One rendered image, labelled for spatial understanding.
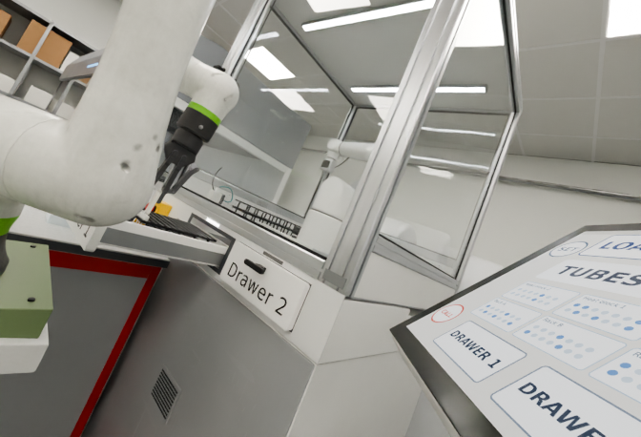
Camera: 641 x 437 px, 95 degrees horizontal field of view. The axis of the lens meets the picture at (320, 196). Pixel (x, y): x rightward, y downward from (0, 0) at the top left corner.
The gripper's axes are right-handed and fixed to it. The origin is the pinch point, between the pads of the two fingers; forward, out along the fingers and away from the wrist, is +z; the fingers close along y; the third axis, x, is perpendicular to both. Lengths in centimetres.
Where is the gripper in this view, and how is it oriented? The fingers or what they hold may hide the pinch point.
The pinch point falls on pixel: (150, 199)
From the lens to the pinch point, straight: 88.8
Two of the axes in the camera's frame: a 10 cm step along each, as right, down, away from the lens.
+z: -4.7, 8.7, -1.6
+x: 5.9, 1.7, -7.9
